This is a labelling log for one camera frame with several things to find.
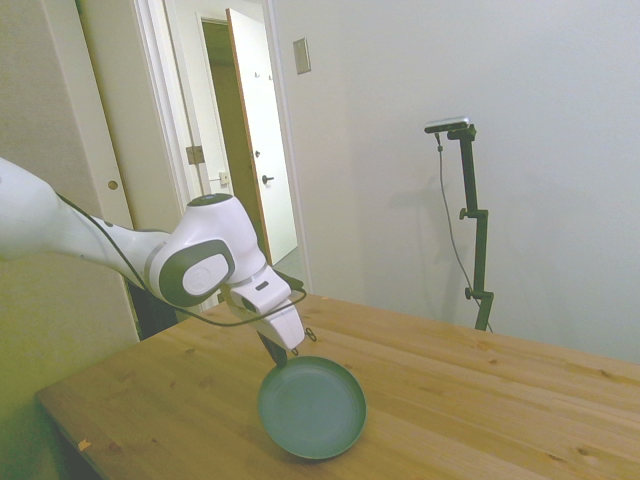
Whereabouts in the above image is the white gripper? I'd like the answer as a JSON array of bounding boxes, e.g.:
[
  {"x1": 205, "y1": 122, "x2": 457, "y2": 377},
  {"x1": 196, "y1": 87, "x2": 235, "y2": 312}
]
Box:
[{"x1": 222, "y1": 277, "x2": 307, "y2": 370}]

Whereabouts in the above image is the teal round plate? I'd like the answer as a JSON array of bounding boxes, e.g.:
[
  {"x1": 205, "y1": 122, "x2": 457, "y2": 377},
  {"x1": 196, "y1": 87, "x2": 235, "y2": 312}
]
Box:
[{"x1": 256, "y1": 355, "x2": 368, "y2": 461}]

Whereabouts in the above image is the white door with wood edge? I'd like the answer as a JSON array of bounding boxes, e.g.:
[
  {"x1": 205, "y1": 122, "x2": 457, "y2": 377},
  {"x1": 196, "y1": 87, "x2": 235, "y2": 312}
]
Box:
[{"x1": 225, "y1": 7, "x2": 299, "y2": 267}]

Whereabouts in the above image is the white sliding closet door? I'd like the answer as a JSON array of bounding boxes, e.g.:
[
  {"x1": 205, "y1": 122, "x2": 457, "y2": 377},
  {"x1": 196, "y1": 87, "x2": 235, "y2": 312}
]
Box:
[{"x1": 41, "y1": 0, "x2": 142, "y2": 343}]

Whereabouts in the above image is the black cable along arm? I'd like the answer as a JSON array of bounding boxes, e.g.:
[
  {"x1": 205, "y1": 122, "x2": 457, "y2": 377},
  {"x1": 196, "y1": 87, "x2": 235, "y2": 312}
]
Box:
[{"x1": 55, "y1": 192, "x2": 308, "y2": 328}]

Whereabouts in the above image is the black camera stand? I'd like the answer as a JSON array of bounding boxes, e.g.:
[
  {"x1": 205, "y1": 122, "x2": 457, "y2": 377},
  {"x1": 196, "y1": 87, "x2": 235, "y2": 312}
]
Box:
[{"x1": 445, "y1": 124, "x2": 497, "y2": 332}]

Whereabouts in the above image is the white door frame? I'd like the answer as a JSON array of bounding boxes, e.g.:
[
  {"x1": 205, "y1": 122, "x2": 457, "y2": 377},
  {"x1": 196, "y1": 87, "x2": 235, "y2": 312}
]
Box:
[{"x1": 131, "y1": 0, "x2": 315, "y2": 297}]

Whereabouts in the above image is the grey exterior camera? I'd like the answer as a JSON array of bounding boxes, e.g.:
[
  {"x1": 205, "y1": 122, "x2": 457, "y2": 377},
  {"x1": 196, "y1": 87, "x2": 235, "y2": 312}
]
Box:
[{"x1": 423, "y1": 115, "x2": 473, "y2": 135}]

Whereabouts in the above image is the grey wall switch plate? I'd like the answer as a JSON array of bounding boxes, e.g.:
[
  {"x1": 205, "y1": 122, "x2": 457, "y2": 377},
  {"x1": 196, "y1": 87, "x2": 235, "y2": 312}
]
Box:
[{"x1": 292, "y1": 37, "x2": 312, "y2": 76}]

